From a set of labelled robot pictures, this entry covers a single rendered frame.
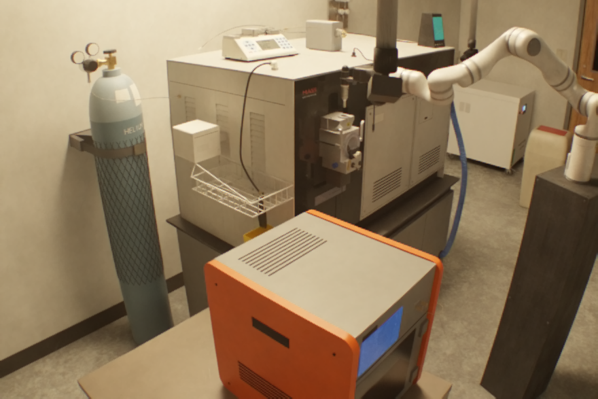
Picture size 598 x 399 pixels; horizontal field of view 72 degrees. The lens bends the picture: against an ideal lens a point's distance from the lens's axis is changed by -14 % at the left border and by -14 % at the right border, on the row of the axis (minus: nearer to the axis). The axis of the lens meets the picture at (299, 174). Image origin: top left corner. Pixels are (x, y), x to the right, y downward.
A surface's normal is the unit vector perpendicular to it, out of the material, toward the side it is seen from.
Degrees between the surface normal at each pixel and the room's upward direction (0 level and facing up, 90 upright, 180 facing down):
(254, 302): 90
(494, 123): 90
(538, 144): 84
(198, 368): 0
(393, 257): 0
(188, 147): 90
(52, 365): 0
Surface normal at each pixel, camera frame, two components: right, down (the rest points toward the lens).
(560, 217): -0.87, 0.19
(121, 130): 0.48, 0.34
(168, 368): 0.00, -0.92
